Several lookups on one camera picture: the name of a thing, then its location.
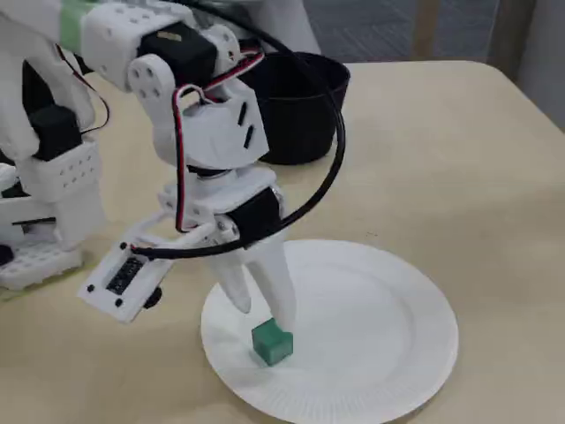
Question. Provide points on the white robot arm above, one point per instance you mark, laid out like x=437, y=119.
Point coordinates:
x=119, y=40

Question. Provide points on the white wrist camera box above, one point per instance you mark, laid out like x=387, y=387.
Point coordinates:
x=128, y=287

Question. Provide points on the grey partition panel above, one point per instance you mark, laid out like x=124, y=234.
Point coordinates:
x=366, y=26

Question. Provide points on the wooden post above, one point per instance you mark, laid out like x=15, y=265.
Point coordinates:
x=424, y=26

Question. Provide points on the black clamp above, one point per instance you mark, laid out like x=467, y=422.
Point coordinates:
x=3, y=255

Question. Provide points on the green block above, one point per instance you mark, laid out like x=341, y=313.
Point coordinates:
x=271, y=346

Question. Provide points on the white paper plate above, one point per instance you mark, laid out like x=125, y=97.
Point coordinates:
x=362, y=318

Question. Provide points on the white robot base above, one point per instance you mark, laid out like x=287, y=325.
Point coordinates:
x=39, y=265

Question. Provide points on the green tape band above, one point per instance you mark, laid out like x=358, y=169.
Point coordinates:
x=73, y=24

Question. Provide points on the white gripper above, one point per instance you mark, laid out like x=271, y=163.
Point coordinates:
x=252, y=215

